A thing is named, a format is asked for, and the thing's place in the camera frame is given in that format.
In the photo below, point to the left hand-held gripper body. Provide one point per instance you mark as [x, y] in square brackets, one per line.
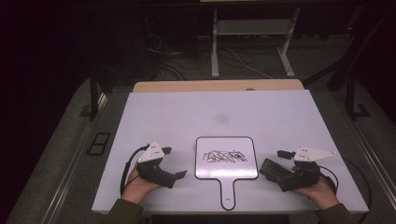
[154, 153]

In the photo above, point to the wooden table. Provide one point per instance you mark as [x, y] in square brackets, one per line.
[218, 85]

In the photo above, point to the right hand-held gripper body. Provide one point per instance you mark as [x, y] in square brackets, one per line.
[306, 174]

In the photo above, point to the person's right hand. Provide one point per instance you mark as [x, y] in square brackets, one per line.
[323, 193]

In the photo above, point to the person's left hand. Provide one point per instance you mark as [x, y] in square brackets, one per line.
[137, 188]

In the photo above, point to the aluminium floor rail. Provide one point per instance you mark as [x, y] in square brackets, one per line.
[73, 158]
[370, 155]

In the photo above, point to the white metal stand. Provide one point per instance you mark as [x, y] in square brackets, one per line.
[253, 27]

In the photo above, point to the black metal stand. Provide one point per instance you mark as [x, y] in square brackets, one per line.
[351, 93]

